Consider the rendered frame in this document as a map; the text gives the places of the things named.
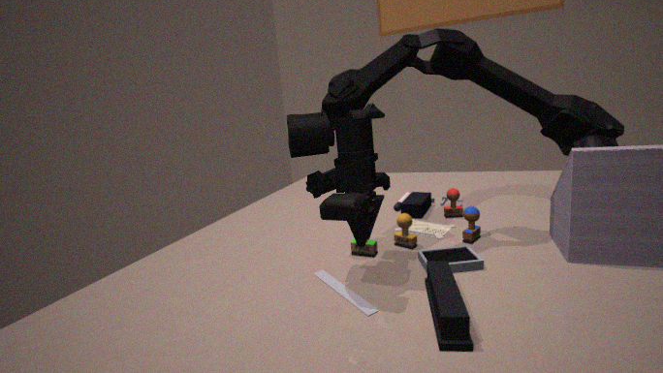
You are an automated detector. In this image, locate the red-handled rubber stamp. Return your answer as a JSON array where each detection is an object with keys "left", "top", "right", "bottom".
[{"left": 444, "top": 189, "right": 463, "bottom": 218}]

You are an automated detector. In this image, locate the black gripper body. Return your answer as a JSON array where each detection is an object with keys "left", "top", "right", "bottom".
[{"left": 319, "top": 148, "right": 391, "bottom": 222}]

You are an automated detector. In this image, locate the green-topped stamp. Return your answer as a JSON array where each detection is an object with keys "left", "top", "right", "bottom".
[{"left": 351, "top": 239, "right": 378, "bottom": 258}]

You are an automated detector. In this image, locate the white paper card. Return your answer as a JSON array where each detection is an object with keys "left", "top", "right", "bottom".
[{"left": 408, "top": 219, "right": 455, "bottom": 238}]

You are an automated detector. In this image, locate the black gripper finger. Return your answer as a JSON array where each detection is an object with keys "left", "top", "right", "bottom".
[
  {"left": 347, "top": 206, "right": 375, "bottom": 247},
  {"left": 367, "top": 195, "right": 385, "bottom": 240}
]

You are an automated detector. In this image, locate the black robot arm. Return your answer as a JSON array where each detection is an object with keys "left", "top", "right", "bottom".
[{"left": 287, "top": 29, "right": 624, "bottom": 199}]

